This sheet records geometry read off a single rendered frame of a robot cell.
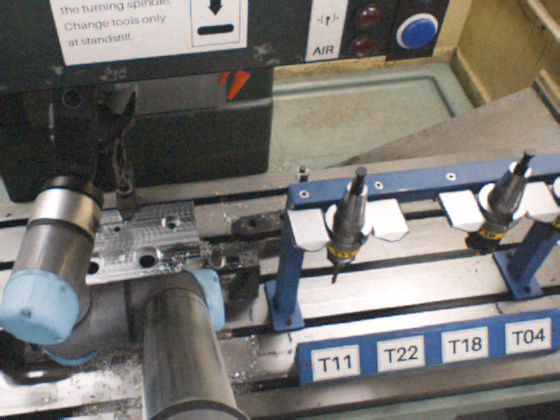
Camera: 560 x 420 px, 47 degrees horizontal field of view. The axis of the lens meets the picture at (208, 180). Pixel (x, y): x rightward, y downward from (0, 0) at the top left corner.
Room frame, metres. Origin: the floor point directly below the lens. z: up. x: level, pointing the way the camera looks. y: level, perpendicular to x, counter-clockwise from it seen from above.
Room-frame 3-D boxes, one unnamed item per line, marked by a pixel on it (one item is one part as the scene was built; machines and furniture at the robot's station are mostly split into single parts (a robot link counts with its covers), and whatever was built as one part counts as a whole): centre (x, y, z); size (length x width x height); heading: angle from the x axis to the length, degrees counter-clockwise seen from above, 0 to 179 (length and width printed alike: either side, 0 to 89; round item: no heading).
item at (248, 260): (0.59, -0.02, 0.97); 0.13 x 0.03 x 0.15; 96
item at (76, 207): (0.42, 0.16, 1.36); 0.08 x 0.05 x 0.08; 82
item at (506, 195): (0.54, -0.41, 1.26); 0.04 x 0.04 x 0.07
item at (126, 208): (0.76, 0.16, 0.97); 0.13 x 0.03 x 0.15; 6
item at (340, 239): (0.51, -0.19, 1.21); 0.06 x 0.06 x 0.03
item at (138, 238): (0.61, 0.16, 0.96); 0.29 x 0.23 x 0.05; 96
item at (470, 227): (0.53, -0.35, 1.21); 0.07 x 0.05 x 0.01; 6
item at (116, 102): (0.60, 0.10, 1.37); 0.09 x 0.03 x 0.06; 158
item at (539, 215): (0.54, -0.46, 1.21); 0.07 x 0.05 x 0.01; 6
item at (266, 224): (0.72, -0.17, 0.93); 0.26 x 0.05 x 0.06; 101
